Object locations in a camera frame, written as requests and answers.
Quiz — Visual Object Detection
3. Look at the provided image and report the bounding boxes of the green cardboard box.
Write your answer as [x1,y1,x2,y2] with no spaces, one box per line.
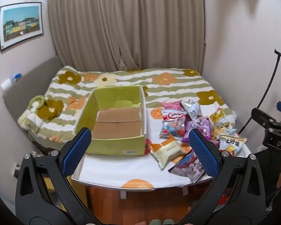
[72,85,147,156]

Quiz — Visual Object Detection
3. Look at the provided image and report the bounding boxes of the white chips packet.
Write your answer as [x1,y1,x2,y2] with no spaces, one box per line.
[219,134,248,156]

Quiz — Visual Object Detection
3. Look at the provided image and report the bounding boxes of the grey padded headboard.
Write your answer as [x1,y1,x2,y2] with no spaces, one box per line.
[2,56,61,150]

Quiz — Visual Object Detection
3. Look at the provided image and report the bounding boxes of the purple red snack packet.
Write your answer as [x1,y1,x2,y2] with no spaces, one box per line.
[168,150,206,184]

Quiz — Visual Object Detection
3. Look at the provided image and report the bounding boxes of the yellow snack packet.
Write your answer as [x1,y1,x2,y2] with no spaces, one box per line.
[211,122,230,141]
[209,108,226,124]

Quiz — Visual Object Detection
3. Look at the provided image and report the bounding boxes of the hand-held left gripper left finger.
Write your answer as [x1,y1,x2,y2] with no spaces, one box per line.
[15,127,101,225]

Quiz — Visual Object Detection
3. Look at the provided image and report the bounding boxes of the silver snack packet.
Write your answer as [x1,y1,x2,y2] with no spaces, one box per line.
[181,100,201,120]

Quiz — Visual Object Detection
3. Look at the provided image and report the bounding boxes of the light blue snack packet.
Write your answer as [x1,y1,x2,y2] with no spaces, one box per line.
[225,122,237,137]

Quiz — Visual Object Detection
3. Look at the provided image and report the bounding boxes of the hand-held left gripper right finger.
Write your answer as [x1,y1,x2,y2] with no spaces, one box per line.
[181,128,266,225]

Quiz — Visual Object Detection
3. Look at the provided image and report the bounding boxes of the person's foot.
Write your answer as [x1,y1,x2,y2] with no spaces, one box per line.
[128,219,176,225]

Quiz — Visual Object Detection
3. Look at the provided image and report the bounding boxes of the red white flakes packet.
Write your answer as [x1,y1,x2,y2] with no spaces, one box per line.
[160,109,187,139]

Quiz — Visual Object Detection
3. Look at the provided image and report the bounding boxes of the wall socket with plug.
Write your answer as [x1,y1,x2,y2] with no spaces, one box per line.
[0,73,22,91]

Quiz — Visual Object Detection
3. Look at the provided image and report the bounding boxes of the beige curtain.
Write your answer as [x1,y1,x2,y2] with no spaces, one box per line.
[47,0,206,73]

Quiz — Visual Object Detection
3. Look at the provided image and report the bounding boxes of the framed wall picture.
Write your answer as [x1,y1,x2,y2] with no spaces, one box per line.
[0,2,44,51]

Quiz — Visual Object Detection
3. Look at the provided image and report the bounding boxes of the floral striped blanket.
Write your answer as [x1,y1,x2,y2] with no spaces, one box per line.
[17,66,237,151]

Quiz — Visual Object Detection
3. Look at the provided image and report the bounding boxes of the pink snack packet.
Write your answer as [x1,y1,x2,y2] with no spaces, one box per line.
[161,100,184,110]

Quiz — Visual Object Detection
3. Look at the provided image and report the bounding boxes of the black cable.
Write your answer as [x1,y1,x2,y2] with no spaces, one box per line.
[238,49,281,132]

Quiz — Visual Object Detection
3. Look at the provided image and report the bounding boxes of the cream pastry packet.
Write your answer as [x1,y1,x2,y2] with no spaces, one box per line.
[149,135,186,170]

